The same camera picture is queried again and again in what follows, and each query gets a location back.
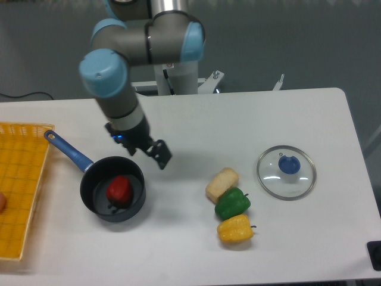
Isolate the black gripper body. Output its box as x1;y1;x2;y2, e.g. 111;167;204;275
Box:
105;117;152;152

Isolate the red bell pepper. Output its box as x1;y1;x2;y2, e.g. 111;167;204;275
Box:
106;175;133;214

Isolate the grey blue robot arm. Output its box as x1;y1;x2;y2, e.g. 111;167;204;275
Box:
79;1;205;169

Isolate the green bell pepper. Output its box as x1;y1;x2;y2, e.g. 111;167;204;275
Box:
214;187;251;220

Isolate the yellow bell pepper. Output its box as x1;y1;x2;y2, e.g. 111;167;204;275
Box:
217;214;256;244

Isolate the beige bread loaf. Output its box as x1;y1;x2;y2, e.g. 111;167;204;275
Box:
205;167;239;204

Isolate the yellow plastic basket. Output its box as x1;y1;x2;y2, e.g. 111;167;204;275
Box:
1;122;55;261

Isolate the glass lid with blue knob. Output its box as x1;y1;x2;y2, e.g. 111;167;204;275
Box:
256;145;317;201

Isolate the orange object in basket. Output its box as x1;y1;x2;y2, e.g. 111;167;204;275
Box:
0;192;7;212

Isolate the black device at table corner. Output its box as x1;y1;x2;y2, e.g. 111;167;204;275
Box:
367;241;381;271

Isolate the dark pot with blue handle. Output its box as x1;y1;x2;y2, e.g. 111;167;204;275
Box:
44;130;146;222

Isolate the black cable on floor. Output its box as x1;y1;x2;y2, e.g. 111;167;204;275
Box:
0;91;55;101

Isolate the white clamp bracket right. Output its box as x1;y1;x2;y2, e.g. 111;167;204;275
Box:
273;73;285;91

